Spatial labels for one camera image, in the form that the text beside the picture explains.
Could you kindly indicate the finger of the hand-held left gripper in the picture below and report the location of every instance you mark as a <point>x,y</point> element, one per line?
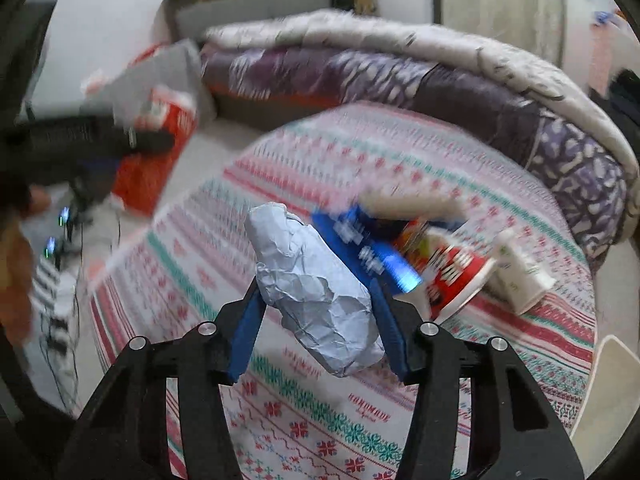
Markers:
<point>152,141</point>

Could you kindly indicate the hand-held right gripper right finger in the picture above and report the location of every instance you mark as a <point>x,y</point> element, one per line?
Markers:
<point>387,330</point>

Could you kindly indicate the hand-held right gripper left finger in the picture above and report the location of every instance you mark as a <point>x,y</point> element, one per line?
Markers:
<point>245,340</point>

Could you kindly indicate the red and white plastic bag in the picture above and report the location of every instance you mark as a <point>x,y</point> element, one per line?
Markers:
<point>150,180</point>

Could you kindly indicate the white paper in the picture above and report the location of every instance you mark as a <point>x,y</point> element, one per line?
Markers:
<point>310,285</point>

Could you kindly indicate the person's left forearm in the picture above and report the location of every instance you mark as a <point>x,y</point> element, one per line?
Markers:
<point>17,285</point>

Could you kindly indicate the person's left hand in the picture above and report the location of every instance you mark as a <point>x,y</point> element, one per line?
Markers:
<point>34,201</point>

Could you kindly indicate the blue snack packet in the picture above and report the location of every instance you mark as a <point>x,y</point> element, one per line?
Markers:
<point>360,245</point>

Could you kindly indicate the red and white paper cup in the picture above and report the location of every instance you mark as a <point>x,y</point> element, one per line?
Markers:
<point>455,270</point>

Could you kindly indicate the colourful snack wrapper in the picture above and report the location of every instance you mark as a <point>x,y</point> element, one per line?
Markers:
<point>412,240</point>

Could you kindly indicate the beige crumpled paper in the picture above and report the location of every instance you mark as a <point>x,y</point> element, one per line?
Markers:
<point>415,207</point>

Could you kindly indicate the white carton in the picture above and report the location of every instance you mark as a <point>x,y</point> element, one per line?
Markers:
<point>520,280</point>

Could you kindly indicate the pink patterned bed sheet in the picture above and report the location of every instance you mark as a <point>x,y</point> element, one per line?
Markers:
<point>320,160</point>

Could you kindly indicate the white plastic bin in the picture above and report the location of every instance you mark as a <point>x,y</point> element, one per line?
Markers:
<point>610,390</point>

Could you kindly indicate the purple patterned quilt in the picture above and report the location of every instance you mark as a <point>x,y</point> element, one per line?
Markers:
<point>450,95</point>

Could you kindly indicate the beige patterned blanket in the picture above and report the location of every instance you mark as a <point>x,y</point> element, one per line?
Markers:
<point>450,42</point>

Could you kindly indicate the dark clothing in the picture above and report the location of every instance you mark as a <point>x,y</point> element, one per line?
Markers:
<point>620,105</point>

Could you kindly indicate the cream curtain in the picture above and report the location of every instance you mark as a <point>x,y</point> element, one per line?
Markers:
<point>500,5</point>

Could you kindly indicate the pink wall hanging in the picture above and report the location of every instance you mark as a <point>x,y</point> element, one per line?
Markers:
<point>602,55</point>

